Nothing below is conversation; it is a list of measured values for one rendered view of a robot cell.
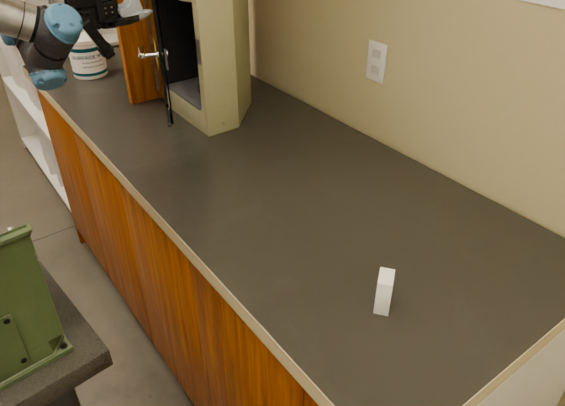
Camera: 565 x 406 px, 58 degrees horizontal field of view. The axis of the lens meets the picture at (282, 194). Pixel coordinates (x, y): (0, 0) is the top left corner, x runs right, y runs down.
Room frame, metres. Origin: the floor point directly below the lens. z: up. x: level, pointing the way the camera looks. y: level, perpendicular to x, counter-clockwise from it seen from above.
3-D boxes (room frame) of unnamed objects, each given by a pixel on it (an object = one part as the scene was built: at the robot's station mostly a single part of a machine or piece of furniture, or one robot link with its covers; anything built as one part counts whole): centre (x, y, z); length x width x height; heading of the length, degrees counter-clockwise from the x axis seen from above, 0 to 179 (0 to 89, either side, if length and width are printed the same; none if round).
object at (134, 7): (1.34, 0.37, 1.34); 0.09 x 0.03 x 0.06; 127
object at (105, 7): (1.29, 0.47, 1.34); 0.12 x 0.08 x 0.09; 127
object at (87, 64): (1.93, 0.75, 1.02); 0.13 x 0.13 x 0.15
